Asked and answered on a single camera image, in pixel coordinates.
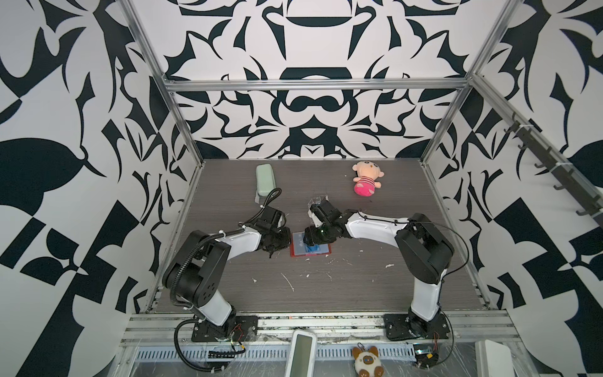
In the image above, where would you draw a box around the red leather card holder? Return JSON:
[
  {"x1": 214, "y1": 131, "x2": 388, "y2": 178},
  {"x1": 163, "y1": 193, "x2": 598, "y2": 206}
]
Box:
[{"x1": 290, "y1": 232, "x2": 331, "y2": 258}]

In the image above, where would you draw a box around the clear acrylic card box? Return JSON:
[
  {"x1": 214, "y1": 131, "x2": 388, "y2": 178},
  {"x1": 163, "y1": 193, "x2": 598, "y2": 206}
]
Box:
[{"x1": 308, "y1": 195, "x2": 328, "y2": 211}]

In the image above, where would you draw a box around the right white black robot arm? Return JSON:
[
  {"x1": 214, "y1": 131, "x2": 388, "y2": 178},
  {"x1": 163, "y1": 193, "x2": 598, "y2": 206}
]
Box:
[{"x1": 304, "y1": 199, "x2": 455, "y2": 324}]

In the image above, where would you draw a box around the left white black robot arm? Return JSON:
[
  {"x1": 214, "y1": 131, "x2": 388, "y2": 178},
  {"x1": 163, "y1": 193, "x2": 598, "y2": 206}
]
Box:
[{"x1": 163, "y1": 206, "x2": 291, "y2": 328}]

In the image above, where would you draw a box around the green glasses case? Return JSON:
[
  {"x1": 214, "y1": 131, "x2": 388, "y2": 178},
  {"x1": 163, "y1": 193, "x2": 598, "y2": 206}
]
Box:
[{"x1": 255, "y1": 163, "x2": 276, "y2": 197}]

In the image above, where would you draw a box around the pink plush doll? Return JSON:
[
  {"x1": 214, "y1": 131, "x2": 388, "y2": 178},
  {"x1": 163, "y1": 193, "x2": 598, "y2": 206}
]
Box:
[{"x1": 353, "y1": 161, "x2": 385, "y2": 197}]

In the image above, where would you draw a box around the white tablet device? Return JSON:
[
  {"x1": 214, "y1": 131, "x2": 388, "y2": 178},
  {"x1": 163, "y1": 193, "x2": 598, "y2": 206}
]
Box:
[{"x1": 285, "y1": 330, "x2": 318, "y2": 377}]

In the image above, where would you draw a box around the brown white plush toy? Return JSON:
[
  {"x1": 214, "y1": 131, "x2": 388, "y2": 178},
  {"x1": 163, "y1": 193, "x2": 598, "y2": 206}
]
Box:
[{"x1": 352, "y1": 346, "x2": 385, "y2": 377}]

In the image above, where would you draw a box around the white box bottom right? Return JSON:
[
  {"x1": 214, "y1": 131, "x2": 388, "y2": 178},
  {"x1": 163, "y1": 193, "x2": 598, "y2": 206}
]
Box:
[{"x1": 475, "y1": 339, "x2": 515, "y2": 377}]

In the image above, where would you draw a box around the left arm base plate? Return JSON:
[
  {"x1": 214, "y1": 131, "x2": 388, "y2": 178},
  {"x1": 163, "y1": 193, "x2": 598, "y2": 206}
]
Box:
[{"x1": 192, "y1": 315, "x2": 259, "y2": 342}]

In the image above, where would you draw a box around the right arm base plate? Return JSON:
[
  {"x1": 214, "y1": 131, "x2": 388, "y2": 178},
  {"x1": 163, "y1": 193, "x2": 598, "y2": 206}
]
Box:
[{"x1": 383, "y1": 311, "x2": 451, "y2": 342}]

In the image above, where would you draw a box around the black cable left base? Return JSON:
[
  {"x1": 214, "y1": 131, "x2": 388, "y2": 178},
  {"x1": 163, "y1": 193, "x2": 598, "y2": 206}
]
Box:
[{"x1": 173, "y1": 317, "x2": 246, "y2": 373}]

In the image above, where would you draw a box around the aluminium frame rail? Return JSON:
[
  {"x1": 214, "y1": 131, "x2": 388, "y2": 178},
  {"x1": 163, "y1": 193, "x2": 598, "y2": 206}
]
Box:
[{"x1": 164, "y1": 78, "x2": 468, "y2": 92}]

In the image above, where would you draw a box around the wall hook rail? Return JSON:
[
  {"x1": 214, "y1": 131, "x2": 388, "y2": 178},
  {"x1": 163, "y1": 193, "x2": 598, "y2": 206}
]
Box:
[{"x1": 504, "y1": 113, "x2": 602, "y2": 227}]

